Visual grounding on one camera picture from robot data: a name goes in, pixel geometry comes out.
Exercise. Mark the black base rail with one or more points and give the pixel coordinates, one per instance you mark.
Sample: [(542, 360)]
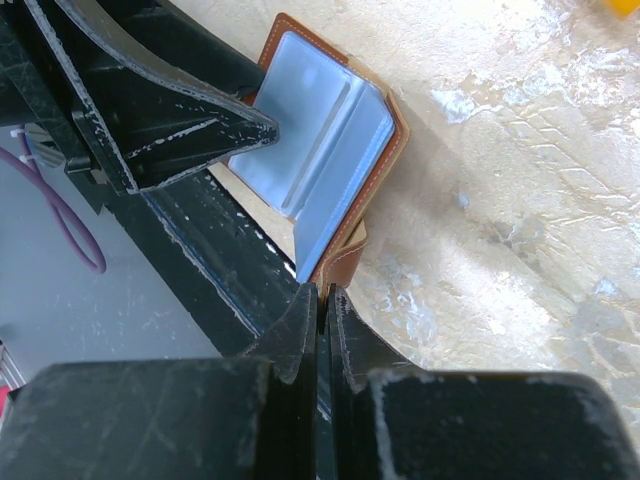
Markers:
[(223, 268)]

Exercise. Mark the brown leather card holder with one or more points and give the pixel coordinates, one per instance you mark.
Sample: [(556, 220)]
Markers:
[(340, 134)]

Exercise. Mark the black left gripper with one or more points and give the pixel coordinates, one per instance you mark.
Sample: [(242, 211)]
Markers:
[(126, 96)]

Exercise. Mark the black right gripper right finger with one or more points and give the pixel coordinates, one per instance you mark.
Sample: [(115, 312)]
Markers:
[(394, 420)]

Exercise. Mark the yellow plastic bin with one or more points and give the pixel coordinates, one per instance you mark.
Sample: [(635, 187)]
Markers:
[(622, 9)]

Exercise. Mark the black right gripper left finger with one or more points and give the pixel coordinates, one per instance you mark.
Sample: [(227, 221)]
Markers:
[(250, 416)]

